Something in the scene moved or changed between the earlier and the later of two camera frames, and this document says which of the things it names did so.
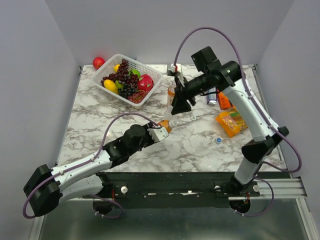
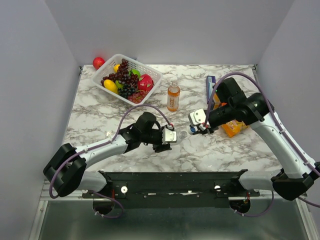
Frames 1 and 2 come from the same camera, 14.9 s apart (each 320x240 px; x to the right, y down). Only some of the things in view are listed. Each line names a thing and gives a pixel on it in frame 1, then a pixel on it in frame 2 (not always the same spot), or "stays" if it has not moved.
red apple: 97,62 stays
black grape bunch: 126,90 stays
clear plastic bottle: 168,114 to 182,136
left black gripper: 151,140 to 159,148
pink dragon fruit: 145,82 stays
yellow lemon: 115,68 stays
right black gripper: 182,94 to 207,130
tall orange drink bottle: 171,95 stays
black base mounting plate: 175,190 stays
